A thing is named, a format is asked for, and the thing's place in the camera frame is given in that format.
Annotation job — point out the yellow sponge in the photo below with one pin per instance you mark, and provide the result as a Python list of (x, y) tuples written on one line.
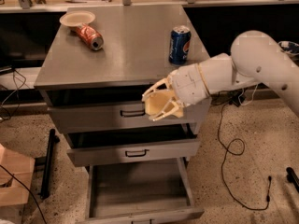
[(156, 100)]

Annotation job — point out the grey metal drawer cabinet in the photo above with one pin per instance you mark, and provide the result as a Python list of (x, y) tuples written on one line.
[(134, 56)]

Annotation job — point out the red soda can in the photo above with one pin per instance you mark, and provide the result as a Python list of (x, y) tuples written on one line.
[(90, 36)]

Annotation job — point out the middle grey drawer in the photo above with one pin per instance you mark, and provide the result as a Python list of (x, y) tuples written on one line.
[(132, 145)]

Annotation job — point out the black tripod leg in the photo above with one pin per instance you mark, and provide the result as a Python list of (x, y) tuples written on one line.
[(53, 140)]

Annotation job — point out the bottom grey drawer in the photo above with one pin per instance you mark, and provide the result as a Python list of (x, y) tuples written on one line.
[(147, 192)]

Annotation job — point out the top grey drawer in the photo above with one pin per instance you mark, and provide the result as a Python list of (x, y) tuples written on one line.
[(123, 115)]

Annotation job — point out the blue white ceramic bowl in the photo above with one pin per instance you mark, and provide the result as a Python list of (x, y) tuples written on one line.
[(289, 47)]

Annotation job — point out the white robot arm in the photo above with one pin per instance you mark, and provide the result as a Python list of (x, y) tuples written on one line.
[(255, 58)]

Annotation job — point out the grey drawer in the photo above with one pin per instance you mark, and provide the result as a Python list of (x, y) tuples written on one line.
[(132, 145), (123, 115), (147, 192)]

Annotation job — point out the cardboard box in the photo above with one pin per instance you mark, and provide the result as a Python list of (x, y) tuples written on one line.
[(16, 172)]

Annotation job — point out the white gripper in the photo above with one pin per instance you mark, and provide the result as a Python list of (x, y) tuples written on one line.
[(188, 84)]

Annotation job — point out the black bar at right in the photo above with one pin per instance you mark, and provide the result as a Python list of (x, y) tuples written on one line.
[(292, 177)]

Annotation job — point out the blue pepsi can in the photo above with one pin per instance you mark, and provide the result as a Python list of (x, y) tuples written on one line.
[(180, 39)]

